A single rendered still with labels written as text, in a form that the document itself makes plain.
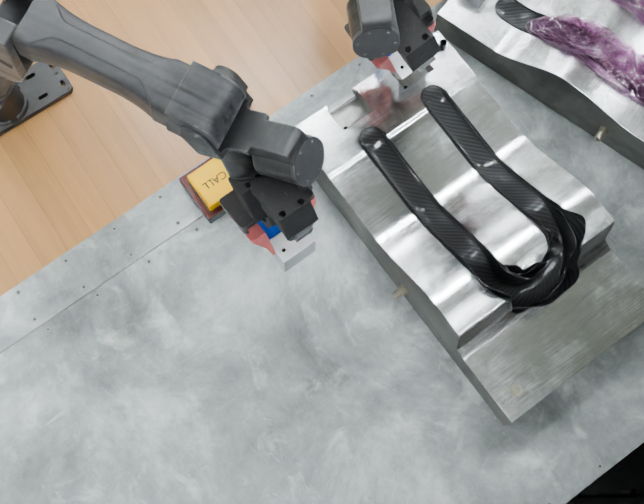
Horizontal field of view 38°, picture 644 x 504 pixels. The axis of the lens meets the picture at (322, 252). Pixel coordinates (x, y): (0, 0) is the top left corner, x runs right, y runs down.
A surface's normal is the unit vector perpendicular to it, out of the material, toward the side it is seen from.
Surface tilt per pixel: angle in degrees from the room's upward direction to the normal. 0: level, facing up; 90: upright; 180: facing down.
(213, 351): 0
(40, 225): 0
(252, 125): 25
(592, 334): 0
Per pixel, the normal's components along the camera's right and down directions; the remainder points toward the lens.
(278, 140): -0.39, -0.40
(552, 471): -0.01, -0.25
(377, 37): 0.12, 0.90
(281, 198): -0.28, -0.60
